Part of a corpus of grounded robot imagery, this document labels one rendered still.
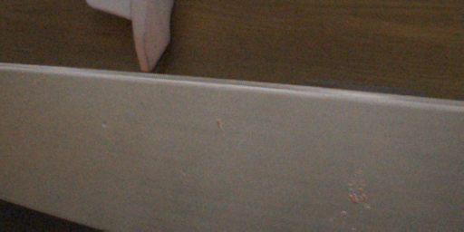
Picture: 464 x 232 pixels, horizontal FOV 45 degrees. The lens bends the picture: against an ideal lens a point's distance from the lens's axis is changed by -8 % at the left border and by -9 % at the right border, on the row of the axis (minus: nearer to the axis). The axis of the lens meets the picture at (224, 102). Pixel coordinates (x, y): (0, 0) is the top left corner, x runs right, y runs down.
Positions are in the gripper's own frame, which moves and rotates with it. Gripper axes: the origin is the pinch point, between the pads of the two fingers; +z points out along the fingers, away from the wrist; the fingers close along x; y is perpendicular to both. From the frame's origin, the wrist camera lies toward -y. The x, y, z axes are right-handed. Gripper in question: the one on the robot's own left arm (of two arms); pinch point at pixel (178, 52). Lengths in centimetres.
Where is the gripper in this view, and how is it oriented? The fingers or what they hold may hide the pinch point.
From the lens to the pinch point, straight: 37.0
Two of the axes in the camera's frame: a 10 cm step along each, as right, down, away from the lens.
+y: -8.9, -0.6, 4.6
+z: -0.5, 10.0, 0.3
